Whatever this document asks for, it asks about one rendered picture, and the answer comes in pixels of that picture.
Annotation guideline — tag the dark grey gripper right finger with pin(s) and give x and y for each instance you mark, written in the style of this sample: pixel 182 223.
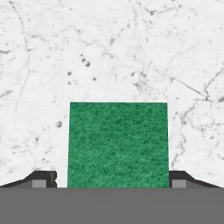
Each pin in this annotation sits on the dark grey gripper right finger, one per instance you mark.
pixel 179 176

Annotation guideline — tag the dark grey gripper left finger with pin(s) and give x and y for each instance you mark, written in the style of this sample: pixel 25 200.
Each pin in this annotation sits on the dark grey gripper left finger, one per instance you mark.
pixel 40 176

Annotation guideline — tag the green sponge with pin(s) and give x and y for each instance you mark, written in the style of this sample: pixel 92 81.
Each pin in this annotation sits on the green sponge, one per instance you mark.
pixel 118 145

